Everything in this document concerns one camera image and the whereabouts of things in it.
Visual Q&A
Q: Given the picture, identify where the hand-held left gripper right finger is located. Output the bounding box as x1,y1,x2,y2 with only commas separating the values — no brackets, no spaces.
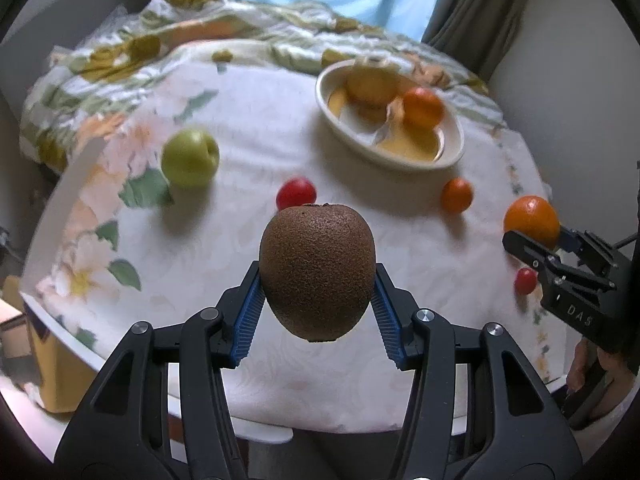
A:
371,262,586,480

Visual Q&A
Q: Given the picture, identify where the yellow box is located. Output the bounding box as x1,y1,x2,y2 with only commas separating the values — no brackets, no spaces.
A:
30,310,101,413

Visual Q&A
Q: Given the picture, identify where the red cherry tomato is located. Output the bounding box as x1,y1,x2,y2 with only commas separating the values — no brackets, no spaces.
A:
276,177,317,211
515,267,538,295

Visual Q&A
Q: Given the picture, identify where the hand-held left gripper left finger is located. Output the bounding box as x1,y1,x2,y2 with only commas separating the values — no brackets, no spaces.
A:
54,262,266,480

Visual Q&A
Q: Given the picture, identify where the large orange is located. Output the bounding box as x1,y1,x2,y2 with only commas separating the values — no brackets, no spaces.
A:
503,195,560,251

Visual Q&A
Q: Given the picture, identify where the cardboard box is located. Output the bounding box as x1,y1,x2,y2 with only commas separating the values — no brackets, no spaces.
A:
0,280,36,376

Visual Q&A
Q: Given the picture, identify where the person's right hand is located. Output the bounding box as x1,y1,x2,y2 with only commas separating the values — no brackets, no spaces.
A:
565,338,640,414

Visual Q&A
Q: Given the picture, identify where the medium tangerine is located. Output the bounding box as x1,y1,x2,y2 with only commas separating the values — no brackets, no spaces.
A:
401,87,446,128

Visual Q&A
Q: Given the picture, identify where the floral tablecloth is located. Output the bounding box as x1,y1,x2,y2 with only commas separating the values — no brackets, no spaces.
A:
20,45,566,433

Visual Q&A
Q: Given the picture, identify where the grey curtain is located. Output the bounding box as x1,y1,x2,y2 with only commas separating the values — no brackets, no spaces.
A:
422,0,541,81

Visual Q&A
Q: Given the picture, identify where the small tangerine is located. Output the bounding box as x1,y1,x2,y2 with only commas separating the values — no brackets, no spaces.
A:
441,178,474,212

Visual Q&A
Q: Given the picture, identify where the brown kiwi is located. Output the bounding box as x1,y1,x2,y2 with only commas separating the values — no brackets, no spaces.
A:
259,203,377,343

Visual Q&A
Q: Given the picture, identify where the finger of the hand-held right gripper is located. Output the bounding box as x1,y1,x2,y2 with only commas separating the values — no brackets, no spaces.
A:
559,227,632,274
502,230,617,292

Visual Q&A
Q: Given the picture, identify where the black cable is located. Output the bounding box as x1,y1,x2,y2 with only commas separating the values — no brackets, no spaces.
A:
612,227,640,251

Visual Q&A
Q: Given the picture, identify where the cream oval bowl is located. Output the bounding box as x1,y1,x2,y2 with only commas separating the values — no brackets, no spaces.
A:
315,59,466,173

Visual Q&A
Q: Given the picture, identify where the striped floral blanket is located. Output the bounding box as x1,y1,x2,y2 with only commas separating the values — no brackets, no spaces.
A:
20,0,506,171

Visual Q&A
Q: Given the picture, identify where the small green apple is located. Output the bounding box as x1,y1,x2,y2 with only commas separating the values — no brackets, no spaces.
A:
160,128,221,190

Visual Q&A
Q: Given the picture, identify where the person's right forearm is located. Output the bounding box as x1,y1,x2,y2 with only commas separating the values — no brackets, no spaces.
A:
585,402,640,433

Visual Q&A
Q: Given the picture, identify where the yellow pear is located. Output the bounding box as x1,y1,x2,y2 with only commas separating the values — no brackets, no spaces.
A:
346,60,401,107

